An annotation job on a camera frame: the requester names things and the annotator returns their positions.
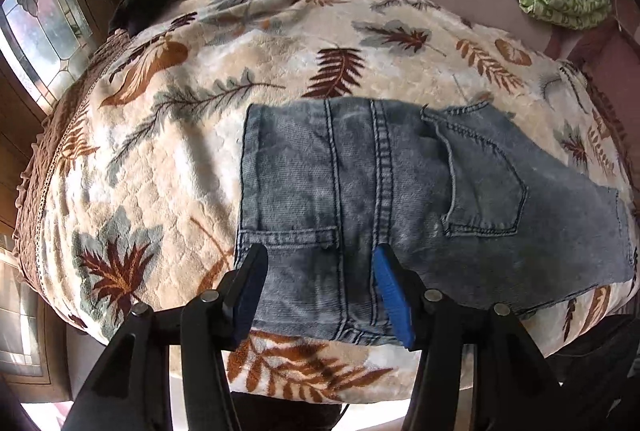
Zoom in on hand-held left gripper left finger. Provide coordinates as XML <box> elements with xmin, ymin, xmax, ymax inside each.
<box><xmin>62</xmin><ymin>242</ymin><xmax>270</xmax><ymax>431</ymax></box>

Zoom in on grey denim pants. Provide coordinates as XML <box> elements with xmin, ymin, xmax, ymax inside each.
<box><xmin>234</xmin><ymin>97</ymin><xmax>632</xmax><ymax>346</ymax></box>

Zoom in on stained glass window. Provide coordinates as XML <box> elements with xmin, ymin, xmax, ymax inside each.
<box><xmin>0</xmin><ymin>0</ymin><xmax>96</xmax><ymax>87</ymax></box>

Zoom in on leaf print blanket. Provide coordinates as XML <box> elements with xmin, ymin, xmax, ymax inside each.
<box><xmin>12</xmin><ymin>0</ymin><xmax>640</xmax><ymax>399</ymax></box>

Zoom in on bright window pane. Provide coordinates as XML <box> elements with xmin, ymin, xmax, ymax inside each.
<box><xmin>0</xmin><ymin>251</ymin><xmax>66</xmax><ymax>387</ymax></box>

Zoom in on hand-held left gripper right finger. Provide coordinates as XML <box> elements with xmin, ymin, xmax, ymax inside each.
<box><xmin>372</xmin><ymin>242</ymin><xmax>568</xmax><ymax>431</ymax></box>

